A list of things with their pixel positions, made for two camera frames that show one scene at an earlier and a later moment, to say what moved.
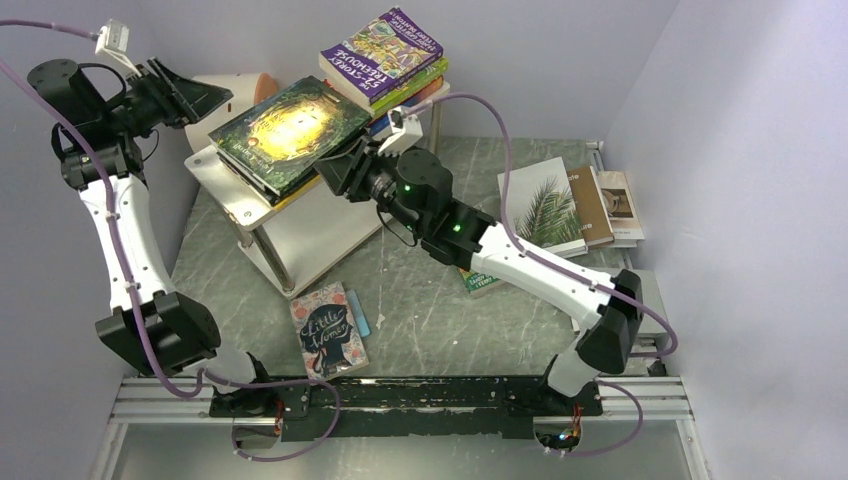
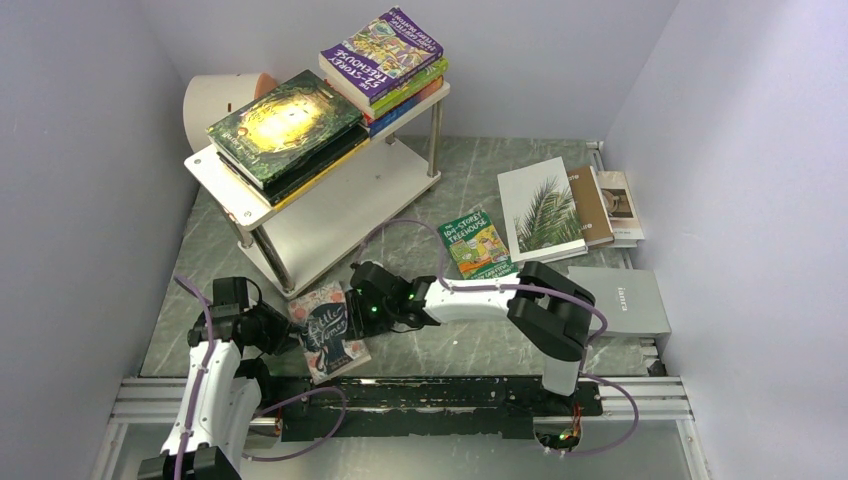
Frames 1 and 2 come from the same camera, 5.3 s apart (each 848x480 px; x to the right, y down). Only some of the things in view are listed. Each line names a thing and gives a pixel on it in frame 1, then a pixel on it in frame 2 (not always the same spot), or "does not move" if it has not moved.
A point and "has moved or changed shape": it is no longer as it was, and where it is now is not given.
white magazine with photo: [621, 208] does not move
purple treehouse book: [381, 56] does not move
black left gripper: [181, 100] → [280, 340]
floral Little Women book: [327, 334] does not move
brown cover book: [595, 221] does not move
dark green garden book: [278, 143] has moved or changed shape
